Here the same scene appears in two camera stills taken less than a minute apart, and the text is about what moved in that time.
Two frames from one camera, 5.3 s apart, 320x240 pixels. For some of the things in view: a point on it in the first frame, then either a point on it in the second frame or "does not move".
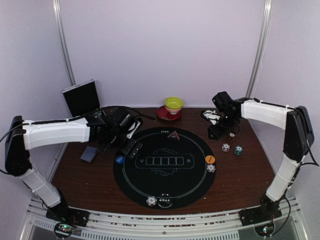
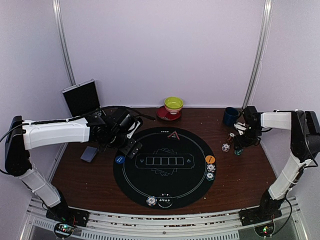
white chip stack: [211, 168] does not move
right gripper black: [217, 134] to [241, 143]
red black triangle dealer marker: [173, 135] does not move
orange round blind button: [210, 159] does not move
